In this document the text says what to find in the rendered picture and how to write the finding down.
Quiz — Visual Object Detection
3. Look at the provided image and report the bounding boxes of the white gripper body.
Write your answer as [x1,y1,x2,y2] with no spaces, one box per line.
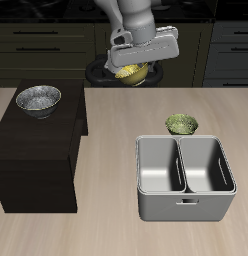
[104,25,181,75]

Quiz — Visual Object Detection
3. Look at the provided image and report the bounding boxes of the yellow bowl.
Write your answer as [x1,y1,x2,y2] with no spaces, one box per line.
[114,62,150,87]

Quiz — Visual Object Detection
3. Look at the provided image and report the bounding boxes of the green bowl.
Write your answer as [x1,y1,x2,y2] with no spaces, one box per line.
[164,113,200,136]

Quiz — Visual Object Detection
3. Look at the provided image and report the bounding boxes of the grey bowl with gold rim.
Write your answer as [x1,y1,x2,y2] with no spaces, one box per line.
[15,84,63,120]

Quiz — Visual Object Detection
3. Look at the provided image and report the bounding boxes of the grey drawer cupboard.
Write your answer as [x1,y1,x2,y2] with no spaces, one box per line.
[202,19,248,88]

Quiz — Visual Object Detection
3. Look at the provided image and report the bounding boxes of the dark kitchen cupboards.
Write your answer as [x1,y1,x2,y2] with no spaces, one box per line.
[0,20,214,89]

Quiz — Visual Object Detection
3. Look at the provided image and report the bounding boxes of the black kitchen countertop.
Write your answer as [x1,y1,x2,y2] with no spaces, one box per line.
[0,0,248,24]

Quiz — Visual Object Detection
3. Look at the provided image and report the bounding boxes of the dark wooden cabinet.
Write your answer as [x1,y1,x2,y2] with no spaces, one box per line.
[0,78,90,214]

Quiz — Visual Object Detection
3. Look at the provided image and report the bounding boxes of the white basket with two bins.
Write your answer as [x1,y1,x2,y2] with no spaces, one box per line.
[134,134,238,223]

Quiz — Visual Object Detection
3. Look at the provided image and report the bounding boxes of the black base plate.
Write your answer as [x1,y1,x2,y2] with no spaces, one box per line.
[84,54,164,88]

